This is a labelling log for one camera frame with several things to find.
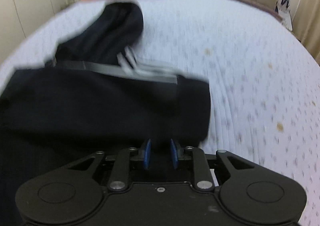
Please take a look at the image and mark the floral quilted bedspread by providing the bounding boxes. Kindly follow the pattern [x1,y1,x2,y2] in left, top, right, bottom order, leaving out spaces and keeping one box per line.
[0,0,320,226]

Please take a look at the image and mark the white paper bag blue handles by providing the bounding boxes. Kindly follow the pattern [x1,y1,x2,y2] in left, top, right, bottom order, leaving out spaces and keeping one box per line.
[275,0,294,32]

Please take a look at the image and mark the dark navy garment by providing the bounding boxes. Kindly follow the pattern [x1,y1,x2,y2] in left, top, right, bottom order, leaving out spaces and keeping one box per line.
[0,2,212,226]

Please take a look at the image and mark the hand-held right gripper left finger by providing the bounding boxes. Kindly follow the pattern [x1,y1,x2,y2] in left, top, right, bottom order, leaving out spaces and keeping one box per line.
[66,138,153,190]

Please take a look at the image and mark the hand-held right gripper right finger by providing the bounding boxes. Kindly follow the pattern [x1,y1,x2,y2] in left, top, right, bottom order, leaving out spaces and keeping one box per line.
[170,138,253,190]

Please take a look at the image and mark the beige curtain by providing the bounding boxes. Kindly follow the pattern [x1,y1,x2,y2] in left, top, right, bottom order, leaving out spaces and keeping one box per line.
[292,0,320,64]

